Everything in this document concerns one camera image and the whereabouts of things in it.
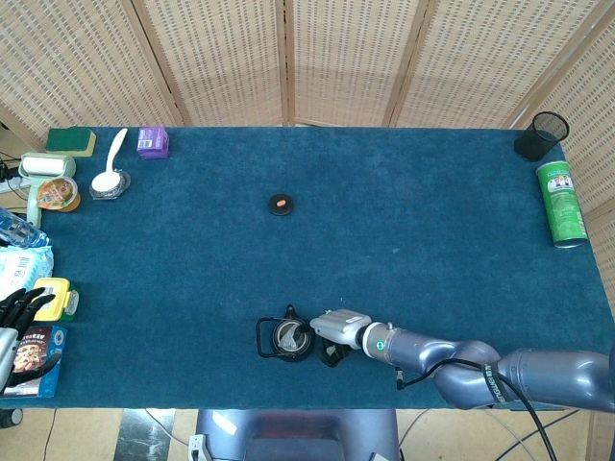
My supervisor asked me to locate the bamboo folding screen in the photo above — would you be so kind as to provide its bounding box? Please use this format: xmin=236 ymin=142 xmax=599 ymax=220
xmin=0 ymin=0 xmax=615 ymax=313

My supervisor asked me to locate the purple box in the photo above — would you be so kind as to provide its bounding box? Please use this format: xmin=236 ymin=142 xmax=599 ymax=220
xmin=135 ymin=126 xmax=170 ymax=160

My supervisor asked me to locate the green chips can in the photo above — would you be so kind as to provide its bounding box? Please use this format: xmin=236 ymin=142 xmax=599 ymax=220
xmin=535 ymin=160 xmax=589 ymax=250

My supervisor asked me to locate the white plastic spoon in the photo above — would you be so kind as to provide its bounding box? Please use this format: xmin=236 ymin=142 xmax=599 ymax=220
xmin=90 ymin=128 xmax=130 ymax=193

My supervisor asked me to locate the black mesh pen holder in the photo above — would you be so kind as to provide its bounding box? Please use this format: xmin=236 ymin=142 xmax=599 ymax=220
xmin=513 ymin=110 xmax=571 ymax=162

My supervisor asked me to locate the white wet wipes pack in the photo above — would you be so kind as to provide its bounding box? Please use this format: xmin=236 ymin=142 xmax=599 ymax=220
xmin=0 ymin=244 xmax=54 ymax=303

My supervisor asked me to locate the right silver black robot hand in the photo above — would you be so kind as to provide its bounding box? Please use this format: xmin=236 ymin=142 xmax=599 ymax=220
xmin=309 ymin=308 xmax=374 ymax=369

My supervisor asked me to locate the black teapot lid orange knob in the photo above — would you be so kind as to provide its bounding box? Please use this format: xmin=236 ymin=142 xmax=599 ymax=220
xmin=267 ymin=192 xmax=295 ymax=217

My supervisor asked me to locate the grey robot torso base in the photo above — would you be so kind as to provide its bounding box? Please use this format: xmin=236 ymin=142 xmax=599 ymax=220
xmin=194 ymin=408 xmax=400 ymax=461

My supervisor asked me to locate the blue cookie box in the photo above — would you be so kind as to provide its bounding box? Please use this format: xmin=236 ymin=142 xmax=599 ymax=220
xmin=2 ymin=324 xmax=69 ymax=399

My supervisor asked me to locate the pale green lint roller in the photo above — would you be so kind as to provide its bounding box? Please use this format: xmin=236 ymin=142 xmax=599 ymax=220
xmin=17 ymin=152 xmax=77 ymax=227

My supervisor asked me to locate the clear plastic water bottle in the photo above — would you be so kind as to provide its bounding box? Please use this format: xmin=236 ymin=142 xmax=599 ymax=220
xmin=0 ymin=206 xmax=50 ymax=250

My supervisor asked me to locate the blue table cloth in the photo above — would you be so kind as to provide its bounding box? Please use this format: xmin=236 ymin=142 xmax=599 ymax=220
xmin=0 ymin=126 xmax=615 ymax=411

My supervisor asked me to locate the black teapot with handle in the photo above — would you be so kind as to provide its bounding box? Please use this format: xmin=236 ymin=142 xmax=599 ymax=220
xmin=256 ymin=303 xmax=316 ymax=364

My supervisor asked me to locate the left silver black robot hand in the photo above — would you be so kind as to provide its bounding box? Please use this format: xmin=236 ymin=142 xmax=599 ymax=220
xmin=0 ymin=287 xmax=63 ymax=390

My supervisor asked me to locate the small patterned dish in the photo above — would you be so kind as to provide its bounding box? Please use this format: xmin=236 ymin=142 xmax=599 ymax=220
xmin=88 ymin=167 xmax=132 ymax=202

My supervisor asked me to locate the green yellow sponge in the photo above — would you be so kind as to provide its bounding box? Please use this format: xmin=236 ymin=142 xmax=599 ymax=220
xmin=45 ymin=128 xmax=97 ymax=158

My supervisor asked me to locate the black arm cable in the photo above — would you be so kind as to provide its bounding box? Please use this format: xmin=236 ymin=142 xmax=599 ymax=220
xmin=394 ymin=357 xmax=561 ymax=461

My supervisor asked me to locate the orange sealed snack cup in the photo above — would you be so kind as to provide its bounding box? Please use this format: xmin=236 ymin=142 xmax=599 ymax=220
xmin=37 ymin=176 xmax=82 ymax=213

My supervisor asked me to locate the yellow green lidded box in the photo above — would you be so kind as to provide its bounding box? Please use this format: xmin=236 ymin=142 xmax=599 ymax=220
xmin=32 ymin=277 xmax=81 ymax=323

